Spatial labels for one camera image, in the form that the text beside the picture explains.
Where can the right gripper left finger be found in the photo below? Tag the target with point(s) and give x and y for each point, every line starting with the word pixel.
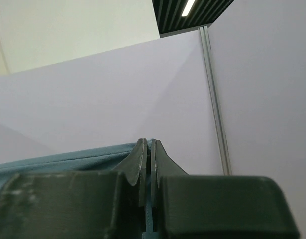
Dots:
pixel 68 204

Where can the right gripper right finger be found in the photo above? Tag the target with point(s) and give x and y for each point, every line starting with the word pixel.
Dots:
pixel 188 206

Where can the grey-blue t shirt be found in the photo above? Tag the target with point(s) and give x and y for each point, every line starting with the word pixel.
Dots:
pixel 55 160

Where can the ceiling light strip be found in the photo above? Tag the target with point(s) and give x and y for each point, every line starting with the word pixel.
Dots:
pixel 187 8

